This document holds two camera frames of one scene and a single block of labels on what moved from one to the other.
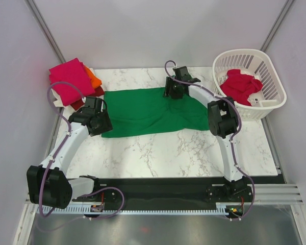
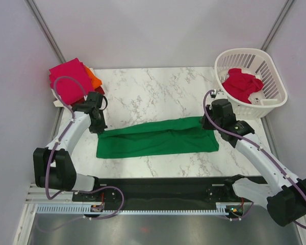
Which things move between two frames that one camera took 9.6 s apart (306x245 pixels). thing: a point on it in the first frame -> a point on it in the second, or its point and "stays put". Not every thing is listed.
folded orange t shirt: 96,81 stays put
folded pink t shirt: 73,72 stays put
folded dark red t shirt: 98,91 stays put
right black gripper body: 174,91 -> 207,125
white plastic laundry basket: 260,64 stays put
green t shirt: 138,111 -> 166,137
